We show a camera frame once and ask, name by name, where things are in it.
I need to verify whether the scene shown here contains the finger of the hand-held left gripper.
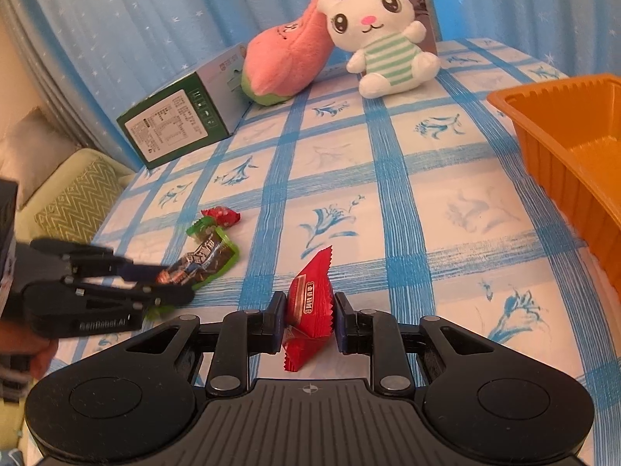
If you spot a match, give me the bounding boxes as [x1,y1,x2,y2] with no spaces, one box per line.
[20,278,196,339]
[29,238,168,285]

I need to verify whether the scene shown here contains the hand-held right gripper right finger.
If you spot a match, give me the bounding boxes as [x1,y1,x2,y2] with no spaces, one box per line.
[333,291,492,398]

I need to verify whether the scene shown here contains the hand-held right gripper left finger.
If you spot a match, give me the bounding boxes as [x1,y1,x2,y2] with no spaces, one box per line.
[123,291,288,399]

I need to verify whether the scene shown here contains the red snack packet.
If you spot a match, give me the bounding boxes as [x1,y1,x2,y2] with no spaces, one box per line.
[281,246,336,374]

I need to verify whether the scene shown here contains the dark snack packet green ends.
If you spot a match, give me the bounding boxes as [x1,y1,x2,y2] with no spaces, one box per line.
[144,226,241,320]

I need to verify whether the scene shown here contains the golden plastic tray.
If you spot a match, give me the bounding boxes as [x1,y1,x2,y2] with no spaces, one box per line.
[486,74,621,298]

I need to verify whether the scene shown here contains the person's left hand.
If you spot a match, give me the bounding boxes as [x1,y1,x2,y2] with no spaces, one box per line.
[0,321,60,385]

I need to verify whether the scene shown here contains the green chevron cushion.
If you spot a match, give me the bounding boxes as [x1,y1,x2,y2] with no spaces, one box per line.
[33,157,125,244]

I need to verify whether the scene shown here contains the grey cushion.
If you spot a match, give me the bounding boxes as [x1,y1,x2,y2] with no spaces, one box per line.
[0,107,81,196]

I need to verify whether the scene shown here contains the small red twisted candy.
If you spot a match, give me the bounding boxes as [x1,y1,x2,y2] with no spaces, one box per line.
[200,206,241,228]

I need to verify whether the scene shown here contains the small green wrapped candy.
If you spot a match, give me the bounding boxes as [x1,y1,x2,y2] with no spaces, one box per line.
[187,217,217,240]

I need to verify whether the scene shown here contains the green and white box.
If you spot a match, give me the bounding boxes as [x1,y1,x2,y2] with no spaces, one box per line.
[116,42,249,171]

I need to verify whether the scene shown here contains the blue star curtain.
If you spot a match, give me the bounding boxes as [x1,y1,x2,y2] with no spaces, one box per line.
[0,0,621,176]

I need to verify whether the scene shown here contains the pink plush toy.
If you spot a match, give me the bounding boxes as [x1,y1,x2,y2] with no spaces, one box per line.
[241,0,337,107]

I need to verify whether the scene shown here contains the white plush rabbit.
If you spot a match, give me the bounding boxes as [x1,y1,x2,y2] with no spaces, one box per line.
[316,0,442,99]

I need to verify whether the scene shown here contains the brown cardboard box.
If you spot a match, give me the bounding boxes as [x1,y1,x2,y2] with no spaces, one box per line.
[327,0,438,57]

